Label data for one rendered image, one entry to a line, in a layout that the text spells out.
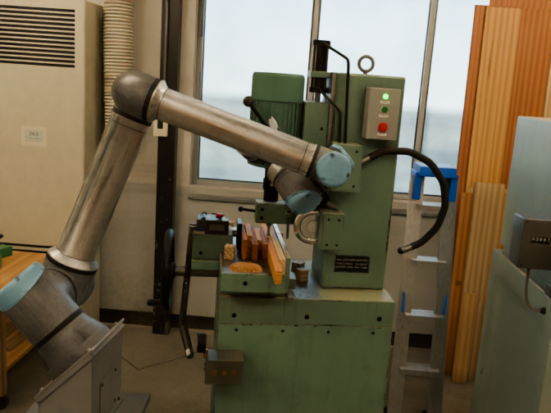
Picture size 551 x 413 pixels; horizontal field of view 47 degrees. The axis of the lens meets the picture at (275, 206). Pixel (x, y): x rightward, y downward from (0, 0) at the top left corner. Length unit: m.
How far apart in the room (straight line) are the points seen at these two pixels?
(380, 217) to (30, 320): 1.12
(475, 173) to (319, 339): 1.62
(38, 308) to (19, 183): 1.84
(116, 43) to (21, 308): 1.94
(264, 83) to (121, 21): 1.49
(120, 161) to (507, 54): 2.24
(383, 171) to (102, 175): 0.90
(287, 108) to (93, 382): 1.01
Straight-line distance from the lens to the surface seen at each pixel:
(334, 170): 1.59
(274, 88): 2.04
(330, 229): 2.01
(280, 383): 2.15
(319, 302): 2.06
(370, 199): 2.11
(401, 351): 2.93
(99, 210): 1.83
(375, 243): 2.15
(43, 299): 1.73
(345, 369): 2.17
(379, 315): 2.12
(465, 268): 3.38
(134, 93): 1.65
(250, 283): 1.94
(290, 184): 1.75
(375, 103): 2.01
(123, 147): 1.80
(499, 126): 3.45
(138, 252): 3.70
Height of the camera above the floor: 1.49
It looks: 12 degrees down
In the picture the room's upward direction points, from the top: 4 degrees clockwise
